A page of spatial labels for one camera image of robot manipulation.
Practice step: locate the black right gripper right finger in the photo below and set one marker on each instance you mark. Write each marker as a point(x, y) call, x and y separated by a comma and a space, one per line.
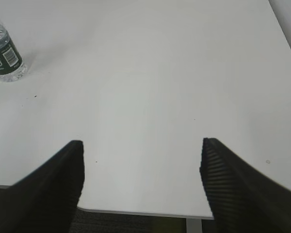
point(241, 199)

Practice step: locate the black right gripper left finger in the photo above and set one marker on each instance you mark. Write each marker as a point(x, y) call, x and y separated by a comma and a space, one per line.
point(46, 200)

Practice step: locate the clear Cestbon water bottle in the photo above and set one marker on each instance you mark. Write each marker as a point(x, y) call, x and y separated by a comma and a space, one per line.
point(12, 66)

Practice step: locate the white table leg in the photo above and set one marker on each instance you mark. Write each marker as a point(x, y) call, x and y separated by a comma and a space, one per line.
point(193, 225)

